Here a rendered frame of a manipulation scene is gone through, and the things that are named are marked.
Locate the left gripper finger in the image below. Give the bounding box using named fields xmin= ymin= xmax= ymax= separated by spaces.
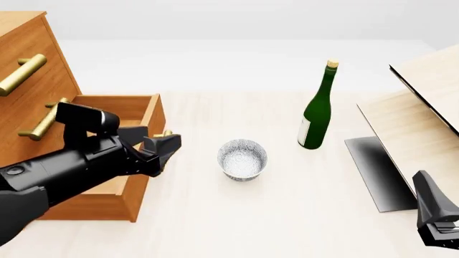
xmin=117 ymin=125 xmax=149 ymax=148
xmin=153 ymin=133 xmax=183 ymax=172

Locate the open wooden drawer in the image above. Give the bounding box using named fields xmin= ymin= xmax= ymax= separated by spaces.
xmin=37 ymin=92 xmax=167 ymax=224

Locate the wooden drawer with short handle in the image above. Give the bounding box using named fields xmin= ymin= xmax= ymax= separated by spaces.
xmin=0 ymin=90 xmax=78 ymax=168

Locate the wooden drawer with long handle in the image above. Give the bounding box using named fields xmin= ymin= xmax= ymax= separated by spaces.
xmin=0 ymin=17 xmax=82 ymax=108

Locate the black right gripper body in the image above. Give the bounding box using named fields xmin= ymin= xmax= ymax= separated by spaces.
xmin=417 ymin=217 xmax=459 ymax=247

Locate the long brass drawer handle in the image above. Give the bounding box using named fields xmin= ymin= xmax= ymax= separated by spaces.
xmin=0 ymin=53 xmax=48 ymax=97

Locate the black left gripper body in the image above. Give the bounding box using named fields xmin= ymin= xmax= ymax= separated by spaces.
xmin=121 ymin=135 xmax=161 ymax=178

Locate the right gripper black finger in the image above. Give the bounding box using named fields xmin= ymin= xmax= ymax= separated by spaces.
xmin=412 ymin=169 xmax=459 ymax=230

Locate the wooden cabinet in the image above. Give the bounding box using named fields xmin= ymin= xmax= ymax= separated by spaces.
xmin=0 ymin=11 xmax=84 ymax=168

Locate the black and white patterned bowl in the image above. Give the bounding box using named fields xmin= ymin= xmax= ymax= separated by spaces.
xmin=217 ymin=138 xmax=268 ymax=183

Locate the pale wooden rack, black panel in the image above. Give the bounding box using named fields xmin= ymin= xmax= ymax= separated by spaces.
xmin=344 ymin=44 xmax=459 ymax=214

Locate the green wine bottle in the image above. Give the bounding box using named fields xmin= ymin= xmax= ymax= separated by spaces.
xmin=296 ymin=58 xmax=341 ymax=151

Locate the short brass drawer handle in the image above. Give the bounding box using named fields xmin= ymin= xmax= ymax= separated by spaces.
xmin=17 ymin=97 xmax=71 ymax=142

